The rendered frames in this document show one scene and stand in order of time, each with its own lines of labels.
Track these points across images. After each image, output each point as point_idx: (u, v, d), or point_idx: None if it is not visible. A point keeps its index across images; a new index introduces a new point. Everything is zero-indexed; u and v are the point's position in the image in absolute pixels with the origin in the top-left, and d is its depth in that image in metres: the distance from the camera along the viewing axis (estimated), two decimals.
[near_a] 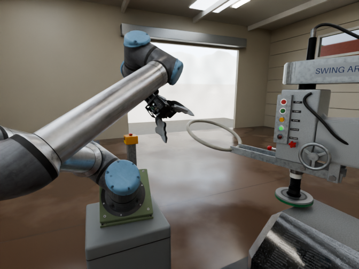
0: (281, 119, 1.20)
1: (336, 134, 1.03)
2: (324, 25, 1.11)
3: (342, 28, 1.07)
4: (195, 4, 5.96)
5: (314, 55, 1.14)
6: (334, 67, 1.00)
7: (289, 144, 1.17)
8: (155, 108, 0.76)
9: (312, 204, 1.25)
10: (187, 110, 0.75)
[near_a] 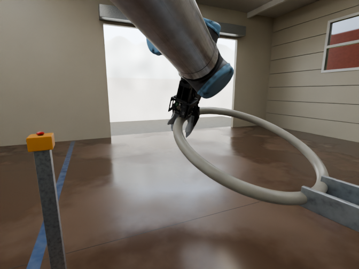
0: None
1: None
2: None
3: None
4: None
5: None
6: None
7: None
8: (178, 105, 0.67)
9: None
10: (188, 131, 0.74)
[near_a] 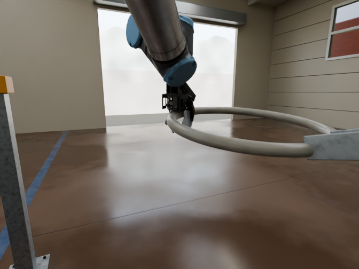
0: None
1: None
2: None
3: None
4: None
5: None
6: None
7: None
8: (171, 101, 0.69)
9: None
10: None
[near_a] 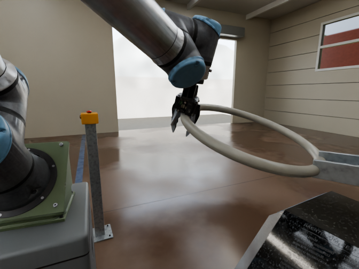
0: None
1: None
2: None
3: None
4: None
5: None
6: None
7: None
8: (182, 104, 0.67)
9: None
10: None
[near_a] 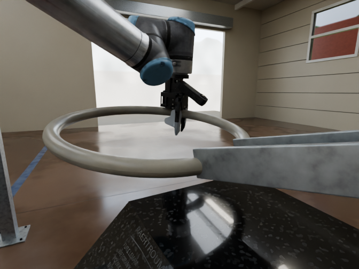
0: None
1: None
2: None
3: None
4: None
5: None
6: None
7: None
8: None
9: None
10: (173, 127, 0.74)
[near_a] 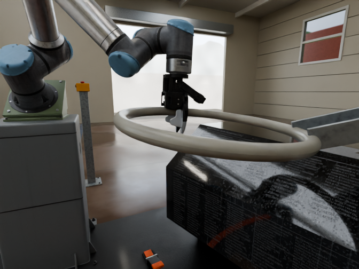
0: None
1: None
2: None
3: None
4: None
5: None
6: None
7: None
8: None
9: None
10: (180, 127, 0.73)
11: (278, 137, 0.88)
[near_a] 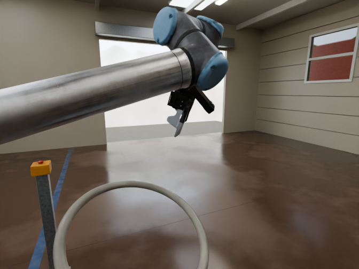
0: None
1: None
2: None
3: None
4: (174, 1, 5.48)
5: None
6: None
7: None
8: None
9: None
10: (175, 127, 0.69)
11: None
